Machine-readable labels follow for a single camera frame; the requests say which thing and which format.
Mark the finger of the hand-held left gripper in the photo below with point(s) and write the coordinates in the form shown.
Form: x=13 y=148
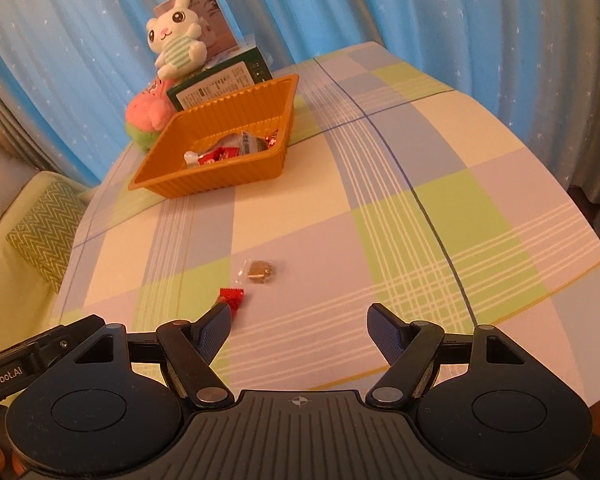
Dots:
x=62 y=345

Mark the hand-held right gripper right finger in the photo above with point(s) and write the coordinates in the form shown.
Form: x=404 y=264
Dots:
x=384 y=331

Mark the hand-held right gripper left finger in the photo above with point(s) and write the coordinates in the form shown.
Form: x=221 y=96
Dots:
x=217 y=329

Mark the small red candy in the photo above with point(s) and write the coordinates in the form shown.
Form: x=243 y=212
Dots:
x=231 y=297

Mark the clear brown candy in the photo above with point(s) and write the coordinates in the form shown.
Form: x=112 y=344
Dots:
x=259 y=270

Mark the orange plastic tray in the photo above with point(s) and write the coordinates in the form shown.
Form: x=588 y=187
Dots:
x=220 y=175

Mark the light green sofa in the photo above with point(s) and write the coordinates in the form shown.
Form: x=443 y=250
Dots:
x=10 y=300

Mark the green chevron cushion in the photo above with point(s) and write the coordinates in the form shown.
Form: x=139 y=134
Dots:
x=45 y=235

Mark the grey cushion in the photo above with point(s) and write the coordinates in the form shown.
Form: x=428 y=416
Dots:
x=0 y=185

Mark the red wrapped candy white print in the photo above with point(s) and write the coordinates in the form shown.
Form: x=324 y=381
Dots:
x=217 y=156

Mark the pink green plush toy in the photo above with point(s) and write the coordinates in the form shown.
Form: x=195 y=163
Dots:
x=145 y=110

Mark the dark green box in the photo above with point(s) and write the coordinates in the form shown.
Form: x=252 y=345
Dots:
x=215 y=85

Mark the white rabbit plush toy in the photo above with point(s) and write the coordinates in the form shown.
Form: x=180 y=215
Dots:
x=177 y=52

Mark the printed picture card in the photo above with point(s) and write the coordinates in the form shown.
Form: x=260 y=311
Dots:
x=220 y=25

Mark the blue star curtain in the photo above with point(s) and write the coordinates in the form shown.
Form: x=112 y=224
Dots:
x=380 y=0

